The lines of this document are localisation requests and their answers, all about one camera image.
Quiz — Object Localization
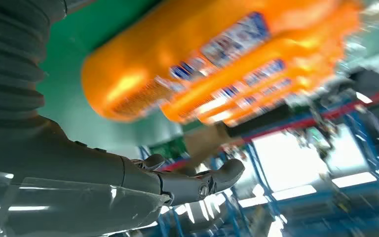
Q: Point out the cardboard box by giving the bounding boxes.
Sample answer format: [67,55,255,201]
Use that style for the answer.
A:
[183,122,242,174]

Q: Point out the blue metal shelf rack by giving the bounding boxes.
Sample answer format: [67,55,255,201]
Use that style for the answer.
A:
[137,88,379,237]

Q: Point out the black zip case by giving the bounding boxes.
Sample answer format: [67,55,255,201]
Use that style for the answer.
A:
[225,104,293,138]

